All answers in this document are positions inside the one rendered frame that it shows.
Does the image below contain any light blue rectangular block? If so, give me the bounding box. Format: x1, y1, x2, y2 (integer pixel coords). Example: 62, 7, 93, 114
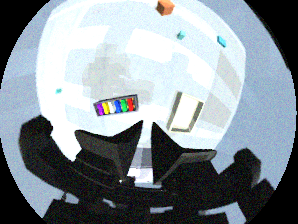
217, 35, 227, 48

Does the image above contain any orange block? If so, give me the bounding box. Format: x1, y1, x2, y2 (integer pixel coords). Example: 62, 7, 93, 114
156, 0, 176, 16

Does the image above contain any beige rectangular tray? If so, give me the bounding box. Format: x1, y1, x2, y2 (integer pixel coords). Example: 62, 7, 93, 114
166, 92, 205, 135

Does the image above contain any small teal block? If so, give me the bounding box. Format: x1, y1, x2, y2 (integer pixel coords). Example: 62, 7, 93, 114
177, 31, 186, 40

